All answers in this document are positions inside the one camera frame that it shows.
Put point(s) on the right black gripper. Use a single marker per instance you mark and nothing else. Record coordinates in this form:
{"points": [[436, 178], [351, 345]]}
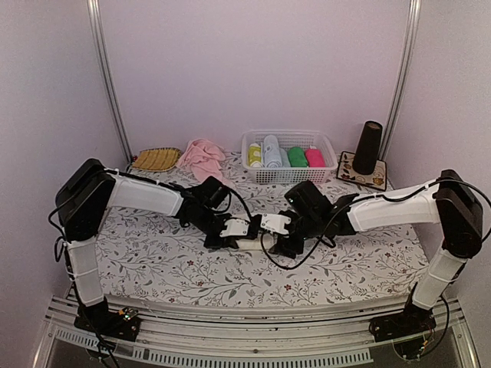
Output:
{"points": [[287, 248]]}

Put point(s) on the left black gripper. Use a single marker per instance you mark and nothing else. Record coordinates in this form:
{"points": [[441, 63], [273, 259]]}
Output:
{"points": [[222, 244]]}

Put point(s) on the cream white towel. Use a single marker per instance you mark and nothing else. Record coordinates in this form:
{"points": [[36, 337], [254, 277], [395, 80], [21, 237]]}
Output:
{"points": [[255, 244]]}

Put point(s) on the pink towel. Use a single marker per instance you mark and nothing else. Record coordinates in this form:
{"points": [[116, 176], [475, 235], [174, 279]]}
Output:
{"points": [[203, 159]]}

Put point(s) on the white plastic basket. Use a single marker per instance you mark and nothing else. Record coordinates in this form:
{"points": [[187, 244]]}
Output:
{"points": [[286, 140]]}

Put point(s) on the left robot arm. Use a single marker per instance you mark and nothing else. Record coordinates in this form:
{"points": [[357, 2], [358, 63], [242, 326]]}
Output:
{"points": [[94, 195]]}

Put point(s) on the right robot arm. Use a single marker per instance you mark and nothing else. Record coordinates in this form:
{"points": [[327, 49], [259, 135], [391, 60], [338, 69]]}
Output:
{"points": [[448, 201]]}

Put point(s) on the magenta rolled towel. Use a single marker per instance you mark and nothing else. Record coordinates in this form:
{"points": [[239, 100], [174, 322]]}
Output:
{"points": [[315, 158]]}

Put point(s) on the grey blue rolled towel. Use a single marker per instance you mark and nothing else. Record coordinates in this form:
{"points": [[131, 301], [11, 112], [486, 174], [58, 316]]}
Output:
{"points": [[284, 157]]}

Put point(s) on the yellow woven mat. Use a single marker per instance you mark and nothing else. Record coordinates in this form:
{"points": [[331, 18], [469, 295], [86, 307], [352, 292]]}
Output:
{"points": [[157, 160]]}

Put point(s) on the green rolled towel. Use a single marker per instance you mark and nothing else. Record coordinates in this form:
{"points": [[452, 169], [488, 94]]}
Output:
{"points": [[297, 158]]}

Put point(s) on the light blue rolled towel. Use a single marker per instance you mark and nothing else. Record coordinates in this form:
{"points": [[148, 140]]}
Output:
{"points": [[271, 152]]}

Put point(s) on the floral coaster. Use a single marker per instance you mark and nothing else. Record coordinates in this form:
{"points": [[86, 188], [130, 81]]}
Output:
{"points": [[376, 180]]}

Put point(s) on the yellow dotted rolled towel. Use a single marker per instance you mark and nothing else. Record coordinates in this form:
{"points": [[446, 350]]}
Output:
{"points": [[255, 156]]}

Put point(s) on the dark brown tall cup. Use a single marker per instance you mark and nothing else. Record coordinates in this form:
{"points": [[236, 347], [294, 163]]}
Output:
{"points": [[366, 154]]}

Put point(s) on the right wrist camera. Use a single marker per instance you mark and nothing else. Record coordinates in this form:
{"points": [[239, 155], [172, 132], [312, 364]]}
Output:
{"points": [[275, 223]]}

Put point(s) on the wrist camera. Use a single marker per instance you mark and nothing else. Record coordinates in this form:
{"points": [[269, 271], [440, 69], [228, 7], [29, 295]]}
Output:
{"points": [[275, 223], [238, 227]]}

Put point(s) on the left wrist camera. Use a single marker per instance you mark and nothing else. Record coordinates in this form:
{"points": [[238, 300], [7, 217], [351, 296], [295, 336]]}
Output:
{"points": [[238, 227]]}

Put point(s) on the aluminium front rail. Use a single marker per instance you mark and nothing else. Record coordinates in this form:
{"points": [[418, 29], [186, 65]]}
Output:
{"points": [[331, 335]]}

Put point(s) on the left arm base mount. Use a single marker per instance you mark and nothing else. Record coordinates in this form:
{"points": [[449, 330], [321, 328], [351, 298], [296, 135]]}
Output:
{"points": [[123, 324]]}

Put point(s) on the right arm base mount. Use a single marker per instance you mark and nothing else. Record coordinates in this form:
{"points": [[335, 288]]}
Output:
{"points": [[402, 324]]}

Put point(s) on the left aluminium frame post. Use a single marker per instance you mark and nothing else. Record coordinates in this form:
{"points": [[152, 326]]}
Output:
{"points": [[94, 13]]}

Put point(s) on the aluminium frame post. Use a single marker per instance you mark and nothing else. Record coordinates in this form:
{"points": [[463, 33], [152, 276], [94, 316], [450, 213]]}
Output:
{"points": [[94, 13], [410, 38]]}

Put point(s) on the right aluminium frame post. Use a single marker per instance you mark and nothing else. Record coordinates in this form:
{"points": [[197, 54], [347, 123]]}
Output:
{"points": [[410, 38]]}

